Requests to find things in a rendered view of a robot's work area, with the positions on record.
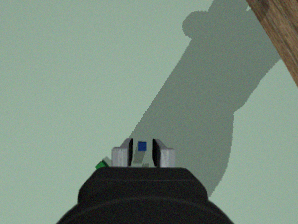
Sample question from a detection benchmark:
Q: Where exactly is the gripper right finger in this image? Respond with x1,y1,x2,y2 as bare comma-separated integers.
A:
152,139,175,167

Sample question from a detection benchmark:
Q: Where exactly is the dark green rod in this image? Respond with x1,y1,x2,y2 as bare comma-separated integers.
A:
95,160,108,169

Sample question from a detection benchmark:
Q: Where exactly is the small blue block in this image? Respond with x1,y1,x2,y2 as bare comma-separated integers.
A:
138,141,147,151

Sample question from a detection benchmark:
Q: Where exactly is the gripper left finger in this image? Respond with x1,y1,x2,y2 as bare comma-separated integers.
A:
111,138,133,167

